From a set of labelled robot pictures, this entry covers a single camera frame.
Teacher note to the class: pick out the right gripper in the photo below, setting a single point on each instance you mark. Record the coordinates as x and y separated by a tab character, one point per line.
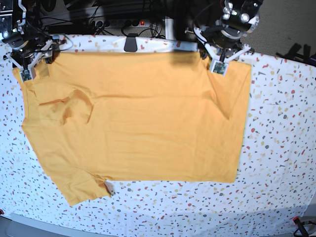
30	46

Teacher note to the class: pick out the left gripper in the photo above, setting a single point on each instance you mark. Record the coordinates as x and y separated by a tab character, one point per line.
219	32

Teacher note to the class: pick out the yellow T-shirt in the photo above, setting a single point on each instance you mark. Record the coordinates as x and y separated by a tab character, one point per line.
93	117

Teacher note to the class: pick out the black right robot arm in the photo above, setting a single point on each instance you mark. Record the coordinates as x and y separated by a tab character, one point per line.
25	14

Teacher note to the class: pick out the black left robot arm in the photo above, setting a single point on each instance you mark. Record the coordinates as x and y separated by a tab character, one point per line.
198	5

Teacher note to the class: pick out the black table clamp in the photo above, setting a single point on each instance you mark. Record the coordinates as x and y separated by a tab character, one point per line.
130	43

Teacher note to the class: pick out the white power strip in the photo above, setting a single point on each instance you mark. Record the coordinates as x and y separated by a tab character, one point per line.
119	23

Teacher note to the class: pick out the red clamp right corner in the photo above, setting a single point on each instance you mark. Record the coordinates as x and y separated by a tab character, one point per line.
296	221

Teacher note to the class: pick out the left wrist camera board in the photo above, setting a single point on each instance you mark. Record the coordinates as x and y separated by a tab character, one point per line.
218	67

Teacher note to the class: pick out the white metal post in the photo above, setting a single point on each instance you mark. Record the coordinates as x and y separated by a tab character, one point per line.
169	28

